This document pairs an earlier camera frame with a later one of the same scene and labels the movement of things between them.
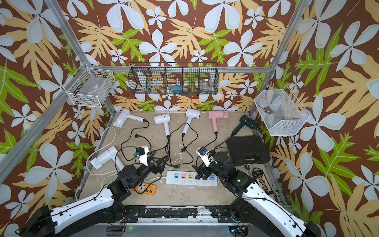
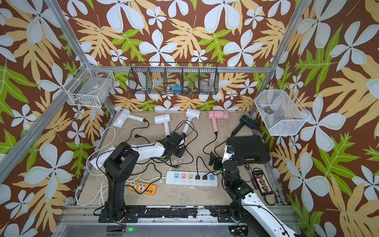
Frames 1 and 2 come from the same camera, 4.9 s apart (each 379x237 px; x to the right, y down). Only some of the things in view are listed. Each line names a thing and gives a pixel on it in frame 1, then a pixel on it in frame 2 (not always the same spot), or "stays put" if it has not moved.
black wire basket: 174,78 stays put
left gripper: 157,168 to 181,153
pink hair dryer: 213,115 stays put
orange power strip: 146,189 stays put
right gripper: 205,168 to 212,160
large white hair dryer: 111,153 stays put
